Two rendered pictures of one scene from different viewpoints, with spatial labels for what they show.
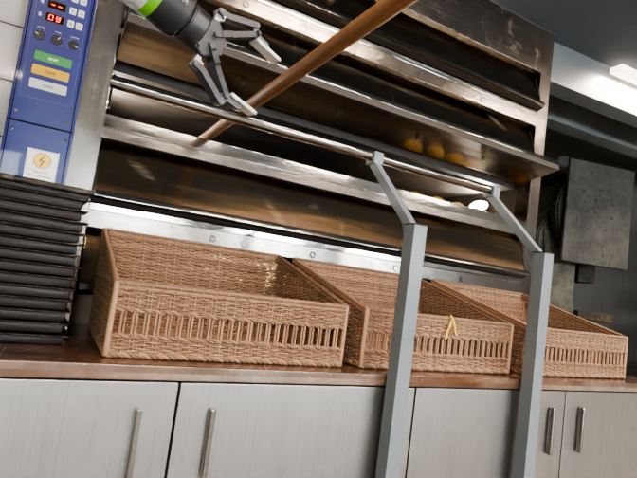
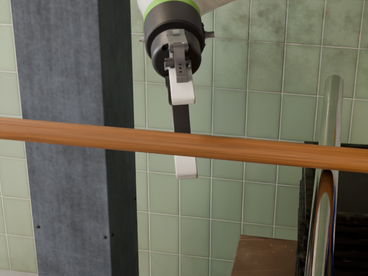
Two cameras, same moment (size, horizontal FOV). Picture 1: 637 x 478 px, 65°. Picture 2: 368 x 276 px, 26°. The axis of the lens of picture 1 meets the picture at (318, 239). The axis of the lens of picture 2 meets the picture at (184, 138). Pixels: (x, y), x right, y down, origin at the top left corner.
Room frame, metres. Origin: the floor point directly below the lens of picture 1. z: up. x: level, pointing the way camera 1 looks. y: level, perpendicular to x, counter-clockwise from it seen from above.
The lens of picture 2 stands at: (1.65, -0.57, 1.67)
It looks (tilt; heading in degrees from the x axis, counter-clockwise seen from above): 27 degrees down; 129
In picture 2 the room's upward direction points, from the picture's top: straight up
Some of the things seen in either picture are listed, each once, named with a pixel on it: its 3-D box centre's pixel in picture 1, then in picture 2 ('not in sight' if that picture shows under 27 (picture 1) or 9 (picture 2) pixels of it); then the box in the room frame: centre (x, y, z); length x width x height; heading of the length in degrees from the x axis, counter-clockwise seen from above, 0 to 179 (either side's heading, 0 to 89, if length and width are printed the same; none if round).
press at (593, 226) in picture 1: (567, 269); not in sight; (5.83, -2.94, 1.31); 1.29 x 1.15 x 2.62; 114
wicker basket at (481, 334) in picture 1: (394, 312); not in sight; (1.61, -0.27, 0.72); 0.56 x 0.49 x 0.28; 119
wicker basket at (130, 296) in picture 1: (214, 292); not in sight; (1.33, 0.25, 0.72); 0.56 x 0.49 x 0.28; 118
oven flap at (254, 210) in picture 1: (357, 222); not in sight; (1.84, -0.13, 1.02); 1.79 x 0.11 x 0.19; 118
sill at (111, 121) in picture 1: (358, 185); not in sight; (1.86, -0.12, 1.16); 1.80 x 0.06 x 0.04; 118
